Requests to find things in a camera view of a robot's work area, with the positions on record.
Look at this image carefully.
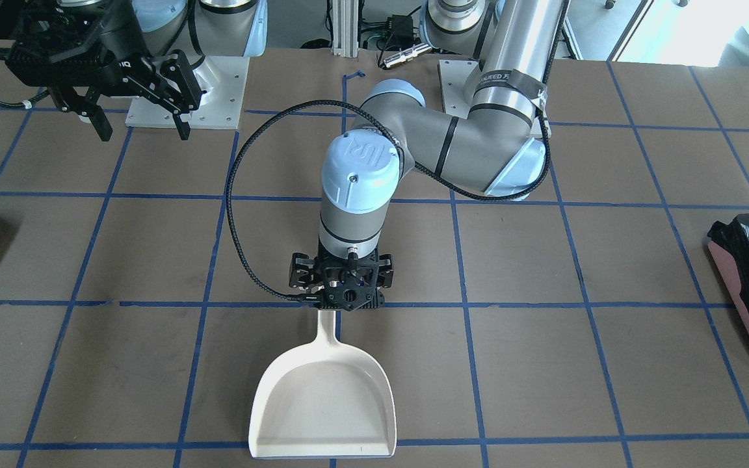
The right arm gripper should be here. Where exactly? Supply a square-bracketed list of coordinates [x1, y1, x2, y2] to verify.
[5, 1, 202, 142]

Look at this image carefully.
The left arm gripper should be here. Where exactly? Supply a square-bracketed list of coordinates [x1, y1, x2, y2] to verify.
[289, 251, 393, 311]

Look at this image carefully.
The beige plastic dustpan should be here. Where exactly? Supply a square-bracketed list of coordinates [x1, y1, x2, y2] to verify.
[248, 310, 397, 459]

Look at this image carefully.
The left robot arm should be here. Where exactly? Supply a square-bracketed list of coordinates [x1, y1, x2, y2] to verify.
[287, 1, 570, 311]

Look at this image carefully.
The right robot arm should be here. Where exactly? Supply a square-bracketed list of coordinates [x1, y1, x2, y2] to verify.
[5, 1, 268, 141]

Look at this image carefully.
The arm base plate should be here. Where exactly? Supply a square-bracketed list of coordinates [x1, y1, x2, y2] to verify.
[438, 60, 547, 121]
[125, 52, 250, 130]

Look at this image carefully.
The aluminium frame post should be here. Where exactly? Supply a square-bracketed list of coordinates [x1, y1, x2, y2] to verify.
[330, 0, 360, 59]

